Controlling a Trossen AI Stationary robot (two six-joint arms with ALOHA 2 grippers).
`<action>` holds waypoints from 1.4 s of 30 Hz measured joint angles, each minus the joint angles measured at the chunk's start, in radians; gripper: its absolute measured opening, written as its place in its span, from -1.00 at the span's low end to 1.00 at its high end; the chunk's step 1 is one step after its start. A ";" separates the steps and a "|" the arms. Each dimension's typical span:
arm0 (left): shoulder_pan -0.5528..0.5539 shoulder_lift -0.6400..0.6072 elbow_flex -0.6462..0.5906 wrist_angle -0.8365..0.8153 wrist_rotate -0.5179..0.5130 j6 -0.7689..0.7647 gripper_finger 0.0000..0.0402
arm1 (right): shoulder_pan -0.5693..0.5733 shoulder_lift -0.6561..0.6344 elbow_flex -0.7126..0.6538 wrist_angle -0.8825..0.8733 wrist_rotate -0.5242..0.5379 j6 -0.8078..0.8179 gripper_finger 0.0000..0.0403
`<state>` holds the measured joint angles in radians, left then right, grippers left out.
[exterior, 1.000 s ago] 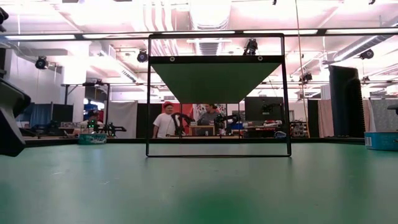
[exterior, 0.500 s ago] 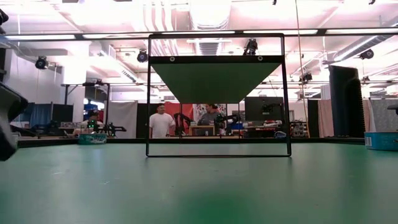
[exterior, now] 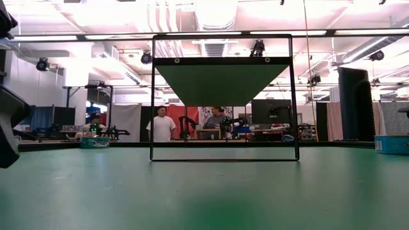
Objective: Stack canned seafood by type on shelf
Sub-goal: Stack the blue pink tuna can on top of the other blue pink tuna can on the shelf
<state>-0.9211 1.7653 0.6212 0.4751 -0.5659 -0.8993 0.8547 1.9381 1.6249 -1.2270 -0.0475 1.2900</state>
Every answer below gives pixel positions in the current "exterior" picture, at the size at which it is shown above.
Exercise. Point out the patterned banner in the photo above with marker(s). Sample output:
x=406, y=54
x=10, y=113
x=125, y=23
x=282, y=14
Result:
x=227, y=111

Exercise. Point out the black partition panel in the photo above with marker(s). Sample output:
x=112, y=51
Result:
x=145, y=124

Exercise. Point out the black ceiling spotlight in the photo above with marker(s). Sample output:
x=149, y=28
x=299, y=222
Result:
x=42, y=64
x=146, y=58
x=314, y=79
x=377, y=55
x=258, y=48

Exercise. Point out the person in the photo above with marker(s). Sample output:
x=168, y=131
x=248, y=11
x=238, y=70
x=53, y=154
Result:
x=162, y=127
x=94, y=118
x=214, y=120

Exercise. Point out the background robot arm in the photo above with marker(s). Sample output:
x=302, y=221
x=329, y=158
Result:
x=236, y=121
x=183, y=123

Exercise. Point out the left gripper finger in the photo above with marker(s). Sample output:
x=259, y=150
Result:
x=12, y=127

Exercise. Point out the wooden stand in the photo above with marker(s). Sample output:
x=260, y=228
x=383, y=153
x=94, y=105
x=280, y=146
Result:
x=207, y=133

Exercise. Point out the wooden shelf black frame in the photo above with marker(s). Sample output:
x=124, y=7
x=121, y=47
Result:
x=220, y=83

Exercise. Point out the black cabinet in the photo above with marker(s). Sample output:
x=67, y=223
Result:
x=322, y=118

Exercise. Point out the blue curtain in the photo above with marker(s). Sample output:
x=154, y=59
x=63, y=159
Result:
x=41, y=118

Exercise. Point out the teal-label can silver lid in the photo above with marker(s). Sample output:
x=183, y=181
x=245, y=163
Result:
x=95, y=142
x=391, y=145

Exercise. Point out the white sheet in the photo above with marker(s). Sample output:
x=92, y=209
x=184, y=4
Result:
x=128, y=118

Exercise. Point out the black aluminium rig frame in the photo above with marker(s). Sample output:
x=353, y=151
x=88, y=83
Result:
x=128, y=144

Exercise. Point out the grey patterned partition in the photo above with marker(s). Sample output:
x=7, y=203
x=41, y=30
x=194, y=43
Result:
x=394, y=115

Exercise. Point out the red cloth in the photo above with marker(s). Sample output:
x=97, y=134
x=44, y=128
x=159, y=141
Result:
x=179, y=111

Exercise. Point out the black chair armrest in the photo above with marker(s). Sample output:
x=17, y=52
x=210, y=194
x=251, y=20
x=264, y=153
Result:
x=405, y=110

